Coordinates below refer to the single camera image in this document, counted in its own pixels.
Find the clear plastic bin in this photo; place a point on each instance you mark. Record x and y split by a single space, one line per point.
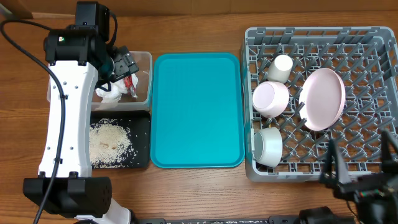
143 81

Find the cream paper cup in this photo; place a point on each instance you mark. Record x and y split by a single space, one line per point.
280 69

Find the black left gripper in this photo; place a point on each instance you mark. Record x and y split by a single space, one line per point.
124 63

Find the teal serving tray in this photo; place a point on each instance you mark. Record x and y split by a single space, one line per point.
197 111

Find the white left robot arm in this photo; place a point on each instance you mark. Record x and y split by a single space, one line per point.
65 185

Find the black plastic tray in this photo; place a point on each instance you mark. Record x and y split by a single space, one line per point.
139 123

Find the white bowl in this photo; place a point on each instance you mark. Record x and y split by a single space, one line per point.
268 147

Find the white napkin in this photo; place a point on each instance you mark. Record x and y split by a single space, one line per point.
118 90

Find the grey dishwasher rack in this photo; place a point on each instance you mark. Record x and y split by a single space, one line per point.
366 60

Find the white rice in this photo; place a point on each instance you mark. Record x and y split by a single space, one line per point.
110 144

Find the red candy wrapper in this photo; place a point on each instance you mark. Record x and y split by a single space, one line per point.
130 83

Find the black mounting rail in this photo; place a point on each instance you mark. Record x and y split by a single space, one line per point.
270 220

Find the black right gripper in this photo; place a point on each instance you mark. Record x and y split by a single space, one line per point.
371 187

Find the pink bowl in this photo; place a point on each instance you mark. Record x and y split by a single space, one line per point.
270 99

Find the pink plate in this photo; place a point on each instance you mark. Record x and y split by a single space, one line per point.
323 96

